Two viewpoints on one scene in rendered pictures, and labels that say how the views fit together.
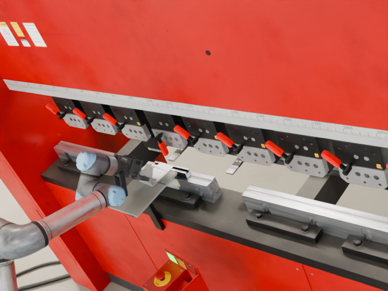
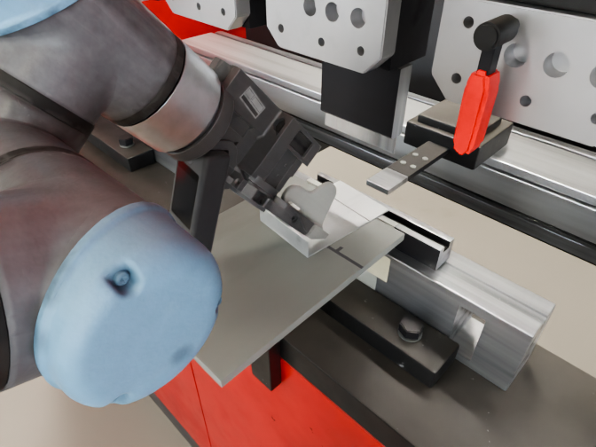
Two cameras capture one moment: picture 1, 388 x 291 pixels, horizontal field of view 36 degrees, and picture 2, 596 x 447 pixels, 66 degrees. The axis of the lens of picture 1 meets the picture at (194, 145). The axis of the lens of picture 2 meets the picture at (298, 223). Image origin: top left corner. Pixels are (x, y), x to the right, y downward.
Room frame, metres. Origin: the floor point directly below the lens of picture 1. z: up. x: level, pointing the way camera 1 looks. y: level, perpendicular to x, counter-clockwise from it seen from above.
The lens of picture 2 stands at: (1.63, 0.28, 1.33)
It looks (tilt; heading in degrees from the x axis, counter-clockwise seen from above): 38 degrees down; 352
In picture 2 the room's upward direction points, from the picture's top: straight up
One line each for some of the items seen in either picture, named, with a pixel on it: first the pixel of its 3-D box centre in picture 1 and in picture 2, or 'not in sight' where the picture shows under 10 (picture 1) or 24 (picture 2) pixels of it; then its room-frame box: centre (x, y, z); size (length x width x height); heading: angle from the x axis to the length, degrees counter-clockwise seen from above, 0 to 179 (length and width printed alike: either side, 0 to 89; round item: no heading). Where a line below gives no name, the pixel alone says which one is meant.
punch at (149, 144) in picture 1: (152, 142); (361, 98); (2.09, 0.15, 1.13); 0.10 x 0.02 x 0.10; 38
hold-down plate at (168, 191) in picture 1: (172, 194); (341, 296); (2.02, 0.17, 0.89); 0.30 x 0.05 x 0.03; 38
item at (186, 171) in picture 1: (171, 169); (372, 216); (2.06, 0.13, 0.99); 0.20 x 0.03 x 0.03; 38
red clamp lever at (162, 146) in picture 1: (163, 144); (484, 88); (1.93, 0.11, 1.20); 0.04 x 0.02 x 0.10; 128
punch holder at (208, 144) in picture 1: (210, 130); not in sight; (1.79, -0.08, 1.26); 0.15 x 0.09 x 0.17; 38
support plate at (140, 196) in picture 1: (142, 189); (265, 254); (2.00, 0.27, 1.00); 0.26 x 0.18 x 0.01; 128
